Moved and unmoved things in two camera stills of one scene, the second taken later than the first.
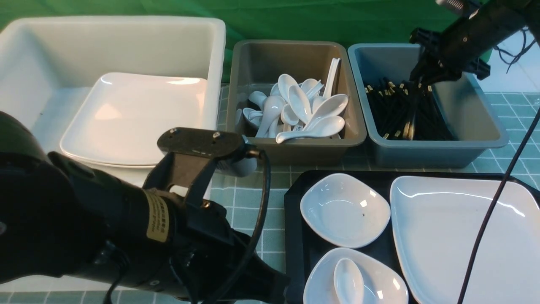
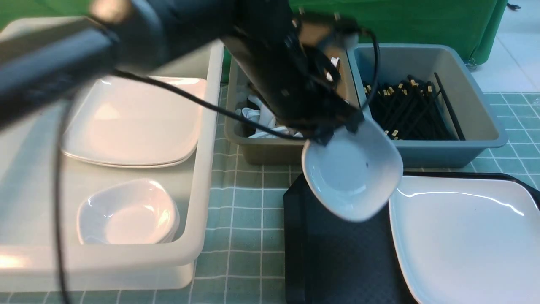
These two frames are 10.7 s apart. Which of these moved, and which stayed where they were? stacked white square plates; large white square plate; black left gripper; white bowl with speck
Moved: black left gripper; white bowl with speck
Stayed: large white square plate; stacked white square plates
